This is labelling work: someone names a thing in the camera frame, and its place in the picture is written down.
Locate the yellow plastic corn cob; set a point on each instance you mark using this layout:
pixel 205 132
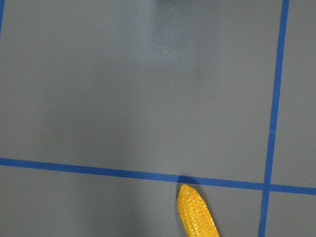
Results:
pixel 194 213

